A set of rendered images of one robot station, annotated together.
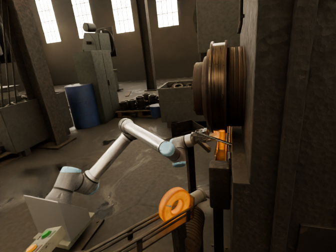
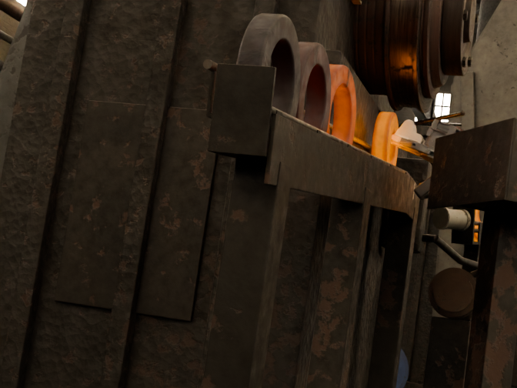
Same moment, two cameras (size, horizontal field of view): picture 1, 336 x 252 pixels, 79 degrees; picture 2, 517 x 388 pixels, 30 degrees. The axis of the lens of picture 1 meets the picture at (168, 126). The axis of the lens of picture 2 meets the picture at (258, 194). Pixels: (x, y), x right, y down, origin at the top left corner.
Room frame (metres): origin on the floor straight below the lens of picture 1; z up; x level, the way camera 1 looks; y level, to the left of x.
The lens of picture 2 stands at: (3.34, -0.62, 0.34)
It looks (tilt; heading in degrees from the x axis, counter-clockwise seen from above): 7 degrees up; 180
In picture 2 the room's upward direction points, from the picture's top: 8 degrees clockwise
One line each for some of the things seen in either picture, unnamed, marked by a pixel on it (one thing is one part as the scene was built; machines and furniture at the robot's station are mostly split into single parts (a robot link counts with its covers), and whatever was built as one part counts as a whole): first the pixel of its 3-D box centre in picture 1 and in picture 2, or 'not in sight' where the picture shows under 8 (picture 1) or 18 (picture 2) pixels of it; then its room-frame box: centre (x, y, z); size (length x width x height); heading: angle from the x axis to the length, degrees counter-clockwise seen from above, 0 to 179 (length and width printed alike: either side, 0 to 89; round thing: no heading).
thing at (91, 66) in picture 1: (99, 86); not in sight; (4.68, 1.43, 0.75); 0.70 x 0.48 x 1.50; 162
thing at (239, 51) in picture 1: (235, 87); (387, 13); (1.05, -0.37, 1.11); 0.47 x 0.10 x 0.47; 162
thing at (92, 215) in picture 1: (66, 226); not in sight; (1.30, 0.89, 0.10); 0.32 x 0.32 x 0.04; 72
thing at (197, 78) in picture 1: (200, 89); (461, 16); (1.11, -0.20, 1.11); 0.28 x 0.06 x 0.28; 162
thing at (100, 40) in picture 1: (102, 58); not in sight; (8.87, 2.40, 1.36); 1.37 x 1.16 x 2.71; 62
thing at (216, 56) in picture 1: (218, 88); (420, 15); (1.08, -0.29, 1.11); 0.47 x 0.06 x 0.47; 162
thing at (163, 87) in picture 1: (190, 101); not in sight; (3.91, -0.48, 0.39); 1.03 x 0.83 x 0.79; 76
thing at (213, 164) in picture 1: (220, 184); (405, 205); (0.85, -0.23, 0.68); 0.11 x 0.08 x 0.24; 72
